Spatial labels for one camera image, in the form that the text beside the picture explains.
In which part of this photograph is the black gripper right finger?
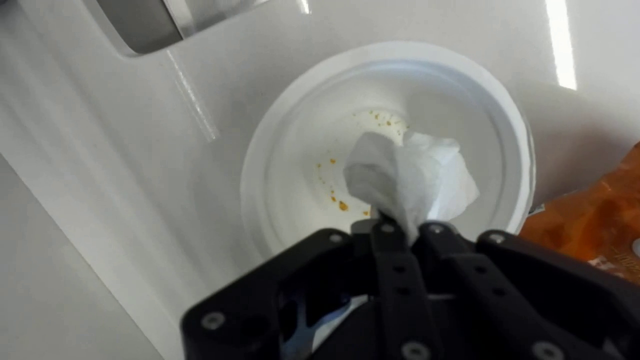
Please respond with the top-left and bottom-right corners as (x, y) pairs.
(414, 219), (640, 360)

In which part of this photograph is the orange chip bag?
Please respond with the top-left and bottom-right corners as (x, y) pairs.
(517, 141), (640, 286)

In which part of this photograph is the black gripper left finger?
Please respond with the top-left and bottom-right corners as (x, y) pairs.
(179, 217), (443, 360)

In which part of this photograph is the stainless steel sink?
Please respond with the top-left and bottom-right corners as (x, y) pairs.
(77, 0), (268, 58)

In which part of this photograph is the white bowl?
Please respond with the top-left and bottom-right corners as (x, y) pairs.
(237, 40), (538, 258)

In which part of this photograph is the white tissue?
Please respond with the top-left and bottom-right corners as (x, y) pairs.
(342, 130), (482, 246)

